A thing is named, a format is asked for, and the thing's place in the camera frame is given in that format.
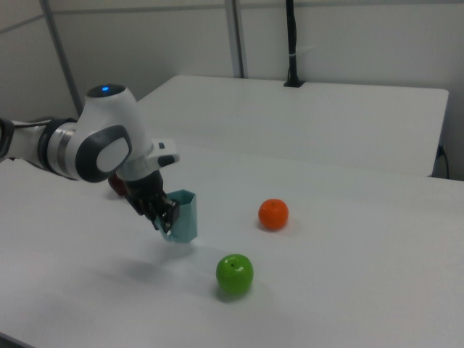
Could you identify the dark red apple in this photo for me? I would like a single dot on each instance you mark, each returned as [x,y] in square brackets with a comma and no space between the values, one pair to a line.
[116,185]

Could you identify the light blue faceted mug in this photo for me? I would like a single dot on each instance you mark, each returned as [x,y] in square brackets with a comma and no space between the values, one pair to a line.
[186,221]

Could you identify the black camera stand pole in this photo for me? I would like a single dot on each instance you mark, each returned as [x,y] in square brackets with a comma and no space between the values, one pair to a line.
[292,40]

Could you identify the orange mandarin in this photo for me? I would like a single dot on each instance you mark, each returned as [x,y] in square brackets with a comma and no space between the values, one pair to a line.
[273,214]

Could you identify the white zip tie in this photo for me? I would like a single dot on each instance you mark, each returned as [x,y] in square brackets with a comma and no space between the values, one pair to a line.
[300,51]

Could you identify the green apple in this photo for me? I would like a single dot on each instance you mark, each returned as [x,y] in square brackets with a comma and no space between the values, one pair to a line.
[234,274]

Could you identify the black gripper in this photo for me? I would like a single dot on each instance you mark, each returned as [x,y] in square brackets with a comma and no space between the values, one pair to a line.
[145,188]

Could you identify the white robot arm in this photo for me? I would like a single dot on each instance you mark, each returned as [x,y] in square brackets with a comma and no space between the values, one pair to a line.
[105,137]

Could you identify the grey metal partition post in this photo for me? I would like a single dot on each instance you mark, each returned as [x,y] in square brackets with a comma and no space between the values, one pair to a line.
[237,36]

